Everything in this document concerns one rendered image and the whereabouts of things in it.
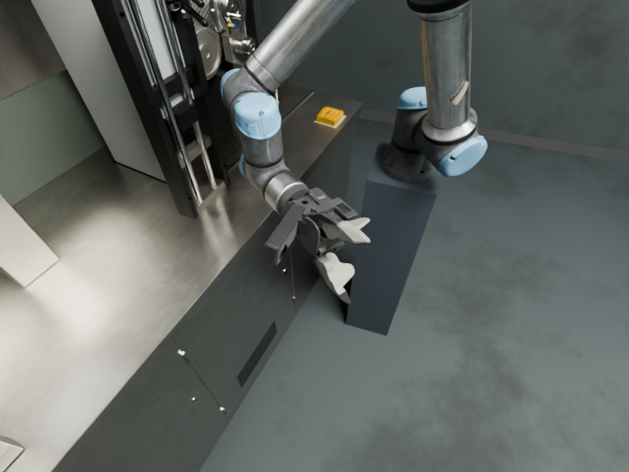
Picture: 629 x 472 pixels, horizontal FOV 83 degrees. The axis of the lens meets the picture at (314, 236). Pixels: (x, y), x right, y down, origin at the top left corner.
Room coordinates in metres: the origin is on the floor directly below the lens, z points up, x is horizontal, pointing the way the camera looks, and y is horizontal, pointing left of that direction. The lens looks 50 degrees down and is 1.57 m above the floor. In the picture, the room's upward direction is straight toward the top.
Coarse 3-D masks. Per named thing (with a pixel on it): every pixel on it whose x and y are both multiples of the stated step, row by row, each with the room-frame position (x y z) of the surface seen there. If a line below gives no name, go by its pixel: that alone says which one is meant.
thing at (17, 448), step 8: (0, 440) 0.11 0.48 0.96; (8, 440) 0.12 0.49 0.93; (0, 448) 0.10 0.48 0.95; (8, 448) 0.11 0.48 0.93; (16, 448) 0.11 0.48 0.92; (0, 456) 0.10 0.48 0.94; (8, 456) 0.10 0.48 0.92; (16, 456) 0.10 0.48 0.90; (0, 464) 0.09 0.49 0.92; (8, 464) 0.09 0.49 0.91
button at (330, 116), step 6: (324, 108) 1.13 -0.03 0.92; (330, 108) 1.13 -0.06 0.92; (318, 114) 1.09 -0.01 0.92; (324, 114) 1.09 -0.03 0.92; (330, 114) 1.09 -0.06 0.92; (336, 114) 1.09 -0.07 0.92; (342, 114) 1.10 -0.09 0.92; (318, 120) 1.08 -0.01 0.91; (324, 120) 1.07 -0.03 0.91; (330, 120) 1.06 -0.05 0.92; (336, 120) 1.06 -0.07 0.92
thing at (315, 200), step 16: (288, 192) 0.47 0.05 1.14; (304, 192) 0.48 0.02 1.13; (320, 192) 0.49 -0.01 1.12; (288, 208) 0.45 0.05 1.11; (320, 208) 0.42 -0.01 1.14; (336, 208) 0.43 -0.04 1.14; (304, 224) 0.40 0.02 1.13; (304, 240) 0.39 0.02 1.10; (320, 240) 0.37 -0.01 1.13; (336, 240) 0.40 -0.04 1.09
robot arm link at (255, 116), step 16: (240, 96) 0.61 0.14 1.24; (256, 96) 0.57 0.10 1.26; (240, 112) 0.53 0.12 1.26; (256, 112) 0.52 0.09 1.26; (272, 112) 0.53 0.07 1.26; (240, 128) 0.53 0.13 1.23; (256, 128) 0.52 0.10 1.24; (272, 128) 0.53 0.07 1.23; (256, 144) 0.52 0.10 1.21; (272, 144) 0.53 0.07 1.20; (256, 160) 0.52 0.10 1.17; (272, 160) 0.52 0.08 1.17
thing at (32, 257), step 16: (0, 208) 0.48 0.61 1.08; (0, 224) 0.47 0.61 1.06; (16, 224) 0.48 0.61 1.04; (0, 240) 0.45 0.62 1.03; (16, 240) 0.47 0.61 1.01; (32, 240) 0.48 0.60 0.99; (0, 256) 0.43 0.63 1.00; (16, 256) 0.45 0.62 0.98; (32, 256) 0.47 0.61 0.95; (48, 256) 0.49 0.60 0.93; (0, 272) 0.45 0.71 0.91; (16, 272) 0.43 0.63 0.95; (32, 272) 0.45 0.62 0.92
